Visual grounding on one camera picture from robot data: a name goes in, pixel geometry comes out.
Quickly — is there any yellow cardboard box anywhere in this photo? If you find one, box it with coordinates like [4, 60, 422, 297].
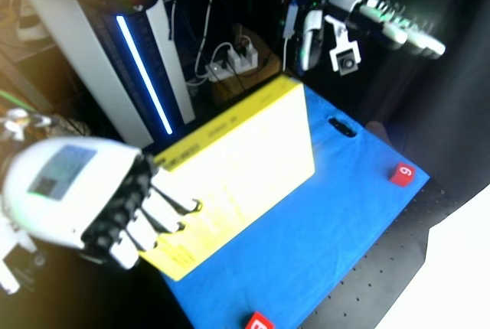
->
[139, 75, 317, 282]

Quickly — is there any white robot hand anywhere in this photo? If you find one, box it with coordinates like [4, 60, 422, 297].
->
[299, 0, 447, 73]
[0, 136, 204, 271]

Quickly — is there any white plug adapter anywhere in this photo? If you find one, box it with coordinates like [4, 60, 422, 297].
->
[227, 36, 260, 72]

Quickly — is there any black curtain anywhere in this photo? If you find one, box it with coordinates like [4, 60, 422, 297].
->
[298, 0, 490, 207]

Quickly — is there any blue cloth bag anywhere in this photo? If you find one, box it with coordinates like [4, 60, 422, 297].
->
[162, 83, 432, 329]

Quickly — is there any black perforated board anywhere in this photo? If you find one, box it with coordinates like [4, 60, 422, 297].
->
[300, 178, 445, 329]

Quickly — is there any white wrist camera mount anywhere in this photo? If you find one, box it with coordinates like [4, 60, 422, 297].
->
[323, 15, 363, 77]
[0, 217, 38, 295]

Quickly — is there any white dongle with cable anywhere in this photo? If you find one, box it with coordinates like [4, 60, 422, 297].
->
[281, 0, 300, 73]

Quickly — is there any computer tower with light strip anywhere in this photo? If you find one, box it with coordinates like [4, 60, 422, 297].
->
[17, 0, 197, 148]

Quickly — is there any red block with digit nine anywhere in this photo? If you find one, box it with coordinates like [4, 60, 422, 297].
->
[389, 162, 417, 188]

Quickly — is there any white looping cable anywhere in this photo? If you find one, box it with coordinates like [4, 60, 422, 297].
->
[176, 0, 215, 87]

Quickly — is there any red block with white print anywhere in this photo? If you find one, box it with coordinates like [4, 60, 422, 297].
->
[244, 311, 275, 329]

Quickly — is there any white power strip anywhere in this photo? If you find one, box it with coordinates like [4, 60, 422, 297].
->
[205, 51, 260, 83]

